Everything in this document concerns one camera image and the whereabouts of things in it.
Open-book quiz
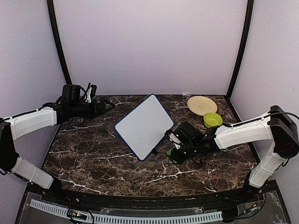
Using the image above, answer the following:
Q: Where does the wrist black camera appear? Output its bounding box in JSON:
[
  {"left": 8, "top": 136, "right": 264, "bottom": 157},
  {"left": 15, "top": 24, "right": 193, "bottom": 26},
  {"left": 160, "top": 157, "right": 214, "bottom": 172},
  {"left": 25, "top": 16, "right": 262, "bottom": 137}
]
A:
[
  {"left": 174, "top": 122, "right": 203, "bottom": 144},
  {"left": 62, "top": 84, "right": 84, "bottom": 101}
]

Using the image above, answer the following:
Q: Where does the black frame post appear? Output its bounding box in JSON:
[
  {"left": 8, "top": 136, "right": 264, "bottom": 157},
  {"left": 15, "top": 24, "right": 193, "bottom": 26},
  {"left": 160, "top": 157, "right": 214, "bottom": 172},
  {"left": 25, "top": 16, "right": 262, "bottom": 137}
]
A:
[
  {"left": 226, "top": 0, "right": 254, "bottom": 101},
  {"left": 46, "top": 0, "right": 73, "bottom": 84}
]

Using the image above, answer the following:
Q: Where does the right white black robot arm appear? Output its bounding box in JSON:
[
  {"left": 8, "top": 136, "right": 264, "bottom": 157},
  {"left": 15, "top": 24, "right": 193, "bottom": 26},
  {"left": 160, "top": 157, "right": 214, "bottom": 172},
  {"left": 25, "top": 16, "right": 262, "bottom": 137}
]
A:
[{"left": 165, "top": 105, "right": 299, "bottom": 203}]

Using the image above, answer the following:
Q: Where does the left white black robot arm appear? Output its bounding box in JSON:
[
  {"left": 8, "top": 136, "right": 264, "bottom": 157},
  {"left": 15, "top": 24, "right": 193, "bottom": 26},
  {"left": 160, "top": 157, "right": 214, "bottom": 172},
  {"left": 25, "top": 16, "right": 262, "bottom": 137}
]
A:
[{"left": 0, "top": 97, "right": 115, "bottom": 203}]

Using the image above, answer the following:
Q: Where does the blue framed whiteboard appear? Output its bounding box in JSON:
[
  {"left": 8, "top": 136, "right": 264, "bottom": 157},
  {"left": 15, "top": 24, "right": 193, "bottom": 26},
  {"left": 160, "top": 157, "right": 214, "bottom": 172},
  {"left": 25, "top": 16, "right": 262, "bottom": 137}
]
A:
[{"left": 114, "top": 94, "right": 174, "bottom": 161}]

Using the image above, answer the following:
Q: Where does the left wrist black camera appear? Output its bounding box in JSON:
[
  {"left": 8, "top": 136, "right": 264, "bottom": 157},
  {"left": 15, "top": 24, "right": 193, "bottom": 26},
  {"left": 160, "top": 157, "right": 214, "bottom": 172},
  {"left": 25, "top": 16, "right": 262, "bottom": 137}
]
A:
[{"left": 62, "top": 84, "right": 84, "bottom": 101}]

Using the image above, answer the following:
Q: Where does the beige round plate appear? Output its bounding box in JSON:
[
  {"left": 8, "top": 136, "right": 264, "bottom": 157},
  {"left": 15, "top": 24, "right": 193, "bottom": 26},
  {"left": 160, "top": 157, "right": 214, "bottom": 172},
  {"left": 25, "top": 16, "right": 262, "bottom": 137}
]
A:
[{"left": 187, "top": 96, "right": 218, "bottom": 116}]

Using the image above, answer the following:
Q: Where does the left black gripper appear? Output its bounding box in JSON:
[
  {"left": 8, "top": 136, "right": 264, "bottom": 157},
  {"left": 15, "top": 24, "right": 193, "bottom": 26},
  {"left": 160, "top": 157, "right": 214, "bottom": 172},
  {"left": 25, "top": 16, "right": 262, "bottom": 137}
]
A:
[{"left": 70, "top": 97, "right": 115, "bottom": 120}]

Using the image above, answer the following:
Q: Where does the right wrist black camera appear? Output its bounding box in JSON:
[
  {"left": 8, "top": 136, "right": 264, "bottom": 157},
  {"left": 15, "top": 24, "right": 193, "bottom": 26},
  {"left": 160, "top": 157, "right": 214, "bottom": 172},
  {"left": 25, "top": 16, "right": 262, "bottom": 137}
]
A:
[{"left": 174, "top": 122, "right": 203, "bottom": 144}]

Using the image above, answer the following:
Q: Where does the left black frame post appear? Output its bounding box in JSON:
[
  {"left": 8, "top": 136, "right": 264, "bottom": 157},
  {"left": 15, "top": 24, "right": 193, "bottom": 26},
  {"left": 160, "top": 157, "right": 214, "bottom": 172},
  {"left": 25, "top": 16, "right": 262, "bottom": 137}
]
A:
[{"left": 46, "top": 0, "right": 73, "bottom": 84}]

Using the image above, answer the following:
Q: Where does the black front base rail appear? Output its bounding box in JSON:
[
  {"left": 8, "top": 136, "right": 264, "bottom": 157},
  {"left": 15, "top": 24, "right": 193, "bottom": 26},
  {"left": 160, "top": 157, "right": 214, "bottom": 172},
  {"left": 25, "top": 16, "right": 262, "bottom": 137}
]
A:
[{"left": 25, "top": 180, "right": 284, "bottom": 214}]

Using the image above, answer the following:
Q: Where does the white slotted cable duct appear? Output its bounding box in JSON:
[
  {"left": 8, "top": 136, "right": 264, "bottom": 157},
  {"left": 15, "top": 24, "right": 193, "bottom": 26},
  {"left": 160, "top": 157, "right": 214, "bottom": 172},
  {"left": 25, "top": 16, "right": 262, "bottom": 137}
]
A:
[{"left": 29, "top": 199, "right": 223, "bottom": 224}]

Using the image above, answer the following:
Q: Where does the right black frame post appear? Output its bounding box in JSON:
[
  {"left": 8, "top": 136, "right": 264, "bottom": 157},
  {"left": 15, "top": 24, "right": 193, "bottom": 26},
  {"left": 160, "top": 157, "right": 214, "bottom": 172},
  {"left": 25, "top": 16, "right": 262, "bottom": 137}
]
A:
[{"left": 226, "top": 0, "right": 254, "bottom": 101}]

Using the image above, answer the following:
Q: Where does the lime green bowl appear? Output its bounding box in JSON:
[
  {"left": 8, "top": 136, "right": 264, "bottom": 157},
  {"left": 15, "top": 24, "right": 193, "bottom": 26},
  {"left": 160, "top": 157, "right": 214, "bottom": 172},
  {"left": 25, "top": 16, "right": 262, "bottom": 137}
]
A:
[{"left": 203, "top": 112, "right": 223, "bottom": 128}]

